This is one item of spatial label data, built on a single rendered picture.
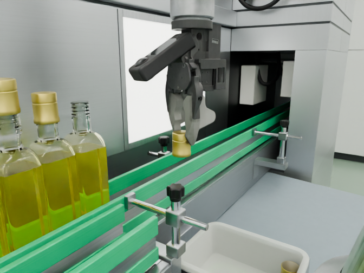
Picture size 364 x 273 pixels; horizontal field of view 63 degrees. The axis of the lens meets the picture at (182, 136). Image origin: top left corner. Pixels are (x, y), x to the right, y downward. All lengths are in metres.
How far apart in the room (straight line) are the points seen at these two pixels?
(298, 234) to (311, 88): 0.57
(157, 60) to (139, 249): 0.29
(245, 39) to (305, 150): 0.51
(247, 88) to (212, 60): 0.91
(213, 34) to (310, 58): 0.72
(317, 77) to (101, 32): 0.81
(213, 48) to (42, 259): 0.42
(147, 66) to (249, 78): 0.99
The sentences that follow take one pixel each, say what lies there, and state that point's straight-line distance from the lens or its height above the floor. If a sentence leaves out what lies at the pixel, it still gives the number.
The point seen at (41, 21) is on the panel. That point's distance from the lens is 0.63.
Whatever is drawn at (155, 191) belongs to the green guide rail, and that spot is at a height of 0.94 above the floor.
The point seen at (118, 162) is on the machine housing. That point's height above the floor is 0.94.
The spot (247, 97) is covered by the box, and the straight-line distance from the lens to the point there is 1.43.
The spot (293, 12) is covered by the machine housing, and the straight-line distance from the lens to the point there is 1.25.
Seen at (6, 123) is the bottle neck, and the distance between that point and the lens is 0.44.
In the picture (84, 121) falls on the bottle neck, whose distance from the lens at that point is 0.50.
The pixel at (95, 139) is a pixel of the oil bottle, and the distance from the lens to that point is 0.51.
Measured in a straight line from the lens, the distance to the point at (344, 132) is 4.05.
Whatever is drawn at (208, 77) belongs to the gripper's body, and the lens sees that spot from 0.54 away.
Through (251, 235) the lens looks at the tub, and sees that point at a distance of 0.69.
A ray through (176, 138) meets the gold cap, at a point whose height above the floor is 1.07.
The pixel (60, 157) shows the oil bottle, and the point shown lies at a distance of 0.47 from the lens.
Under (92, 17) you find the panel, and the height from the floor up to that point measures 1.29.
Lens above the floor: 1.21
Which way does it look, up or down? 15 degrees down
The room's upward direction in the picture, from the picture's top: straight up
